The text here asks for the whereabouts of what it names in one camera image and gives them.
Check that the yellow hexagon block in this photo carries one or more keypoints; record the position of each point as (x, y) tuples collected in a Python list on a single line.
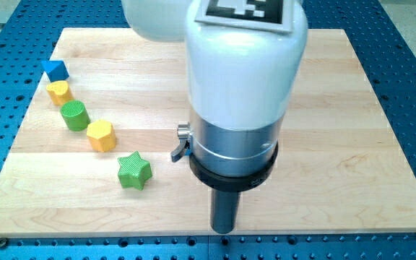
[(101, 135)]

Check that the silver clamp lever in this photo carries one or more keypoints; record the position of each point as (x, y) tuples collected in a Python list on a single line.
[(183, 133)]

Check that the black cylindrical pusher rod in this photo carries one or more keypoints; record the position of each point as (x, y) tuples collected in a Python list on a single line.
[(224, 208)]

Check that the green star block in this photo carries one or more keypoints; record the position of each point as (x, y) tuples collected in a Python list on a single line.
[(134, 171)]

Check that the wooden board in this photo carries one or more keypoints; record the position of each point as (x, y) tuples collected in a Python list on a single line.
[(339, 169)]

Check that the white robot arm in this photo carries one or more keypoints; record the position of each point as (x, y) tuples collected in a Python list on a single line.
[(242, 57)]

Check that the black white fiducial tag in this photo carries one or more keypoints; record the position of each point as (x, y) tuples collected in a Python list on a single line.
[(265, 15)]

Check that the yellow heart block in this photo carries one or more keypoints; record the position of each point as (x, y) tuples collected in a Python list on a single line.
[(59, 92)]

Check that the green cylinder block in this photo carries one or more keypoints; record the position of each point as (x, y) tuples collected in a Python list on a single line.
[(75, 115)]

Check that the blue triangular prism block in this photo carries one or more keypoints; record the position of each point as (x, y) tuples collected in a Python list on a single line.
[(56, 70)]

